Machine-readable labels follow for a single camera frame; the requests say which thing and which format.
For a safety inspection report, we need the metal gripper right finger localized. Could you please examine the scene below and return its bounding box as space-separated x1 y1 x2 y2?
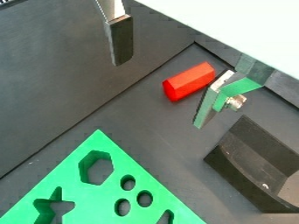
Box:
193 54 276 129

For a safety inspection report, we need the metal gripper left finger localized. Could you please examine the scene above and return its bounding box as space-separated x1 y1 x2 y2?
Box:
94 0 134 67

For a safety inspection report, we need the red hexagonal prism block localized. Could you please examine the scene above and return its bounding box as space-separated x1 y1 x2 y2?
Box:
163 62 215 102

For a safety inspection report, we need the green shape sorter board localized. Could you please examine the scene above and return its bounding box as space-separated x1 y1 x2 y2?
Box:
0 130 206 224

